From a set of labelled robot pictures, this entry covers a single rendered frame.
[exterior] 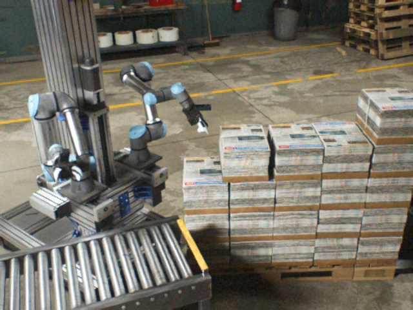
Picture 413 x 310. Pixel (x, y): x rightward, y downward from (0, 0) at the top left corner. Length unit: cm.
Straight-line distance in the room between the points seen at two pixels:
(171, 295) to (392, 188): 161
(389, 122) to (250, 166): 85
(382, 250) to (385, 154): 75
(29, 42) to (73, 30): 627
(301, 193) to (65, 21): 175
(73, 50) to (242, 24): 734
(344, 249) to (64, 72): 215
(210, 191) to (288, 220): 56
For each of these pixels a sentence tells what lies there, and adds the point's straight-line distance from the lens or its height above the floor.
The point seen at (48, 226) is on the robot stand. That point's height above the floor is 21.
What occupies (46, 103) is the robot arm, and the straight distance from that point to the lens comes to 260.
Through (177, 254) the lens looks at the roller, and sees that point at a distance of 233.
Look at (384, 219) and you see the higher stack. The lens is 322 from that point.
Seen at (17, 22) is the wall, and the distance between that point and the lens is 900.
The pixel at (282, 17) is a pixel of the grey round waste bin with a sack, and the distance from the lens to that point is 961.
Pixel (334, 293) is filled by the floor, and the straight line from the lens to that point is 335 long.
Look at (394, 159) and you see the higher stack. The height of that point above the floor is 97.
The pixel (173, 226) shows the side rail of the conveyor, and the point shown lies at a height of 76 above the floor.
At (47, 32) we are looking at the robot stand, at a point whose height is 172.
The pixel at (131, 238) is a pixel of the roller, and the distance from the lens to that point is 246.
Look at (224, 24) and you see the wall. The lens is 974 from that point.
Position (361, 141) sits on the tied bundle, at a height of 106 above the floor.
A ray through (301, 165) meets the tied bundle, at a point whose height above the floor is 94.
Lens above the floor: 229
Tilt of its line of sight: 27 degrees down
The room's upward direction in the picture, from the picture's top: 1 degrees counter-clockwise
